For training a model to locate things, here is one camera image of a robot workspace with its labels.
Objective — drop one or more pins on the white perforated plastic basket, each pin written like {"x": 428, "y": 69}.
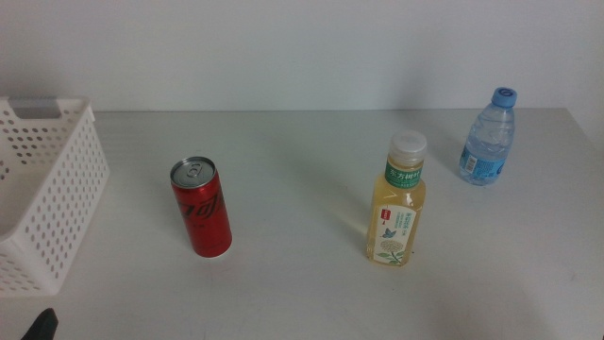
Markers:
{"x": 71, "y": 189}

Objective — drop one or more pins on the red cola can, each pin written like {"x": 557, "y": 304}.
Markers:
{"x": 203, "y": 212}

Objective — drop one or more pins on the yellow tea bottle white cap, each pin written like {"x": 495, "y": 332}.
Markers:
{"x": 396, "y": 212}

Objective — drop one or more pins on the clear water bottle blue cap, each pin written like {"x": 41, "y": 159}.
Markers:
{"x": 486, "y": 146}

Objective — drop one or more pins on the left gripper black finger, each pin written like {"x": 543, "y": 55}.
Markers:
{"x": 45, "y": 326}

